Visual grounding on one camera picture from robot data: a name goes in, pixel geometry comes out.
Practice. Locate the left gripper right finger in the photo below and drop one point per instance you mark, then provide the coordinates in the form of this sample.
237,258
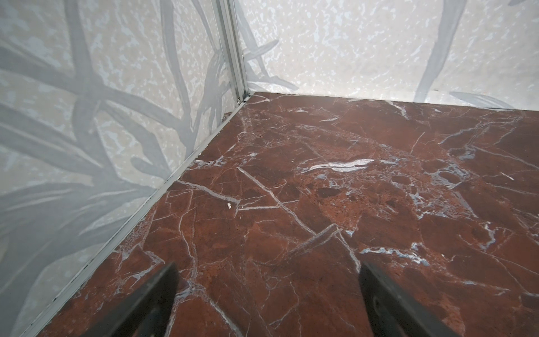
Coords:
392,311

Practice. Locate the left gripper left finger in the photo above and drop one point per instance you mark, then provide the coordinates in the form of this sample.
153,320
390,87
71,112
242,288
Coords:
146,312

